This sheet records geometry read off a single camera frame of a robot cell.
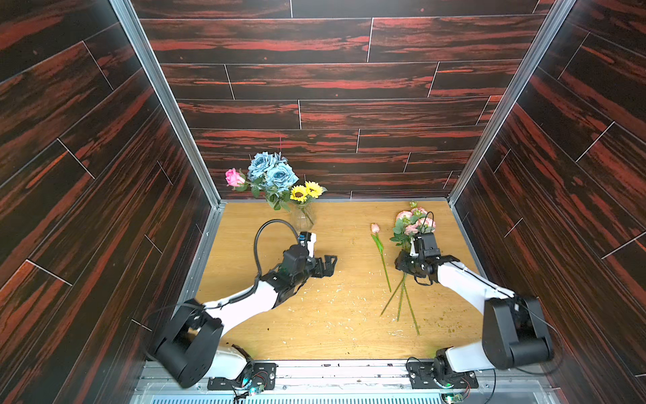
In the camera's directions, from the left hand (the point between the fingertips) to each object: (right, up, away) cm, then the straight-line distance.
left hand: (328, 258), depth 85 cm
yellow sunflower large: (-11, +24, +11) cm, 28 cm away
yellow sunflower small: (-6, +25, +10) cm, 28 cm away
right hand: (+30, -2, +8) cm, 31 cm away
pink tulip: (+21, +9, +23) cm, 33 cm away
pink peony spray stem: (+35, +12, +22) cm, 43 cm away
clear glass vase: (-10, +15, +23) cm, 29 cm away
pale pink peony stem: (+39, +20, +27) cm, 51 cm away
